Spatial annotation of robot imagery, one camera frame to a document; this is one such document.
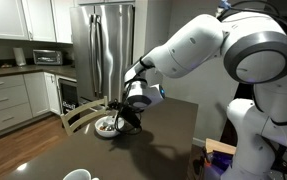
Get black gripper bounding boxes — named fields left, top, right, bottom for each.
left=110, top=99, right=132, bottom=118

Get red orange food pieces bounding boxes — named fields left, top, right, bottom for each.
left=98, top=121, right=116, bottom=132

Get white ceramic bowl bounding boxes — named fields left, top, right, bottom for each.
left=94, top=115, right=126, bottom=138

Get pale wooden chair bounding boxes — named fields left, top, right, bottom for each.
left=60, top=95, right=110, bottom=137

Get stainless steel refrigerator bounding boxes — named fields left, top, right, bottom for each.
left=70, top=3, right=136, bottom=108

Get white ceramic mug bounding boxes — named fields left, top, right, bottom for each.
left=62, top=168, right=101, bottom=180

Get silver toaster oven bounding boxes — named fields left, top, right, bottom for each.
left=32, top=49, right=64, bottom=66

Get dark kitchen countertop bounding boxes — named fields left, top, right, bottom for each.
left=0, top=64, right=78, bottom=80

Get wooden board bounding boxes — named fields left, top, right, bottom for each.
left=204, top=137, right=238, bottom=156

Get white lower kitchen cabinets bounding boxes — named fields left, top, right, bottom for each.
left=0, top=71, right=62, bottom=138

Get white kitchen cabinets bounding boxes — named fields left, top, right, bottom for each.
left=0, top=0, right=136, bottom=44
left=0, top=71, right=62, bottom=138

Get white upper kitchen cabinets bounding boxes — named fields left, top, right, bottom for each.
left=0, top=0, right=136, bottom=44

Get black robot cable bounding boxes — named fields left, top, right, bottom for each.
left=112, top=0, right=287, bottom=180

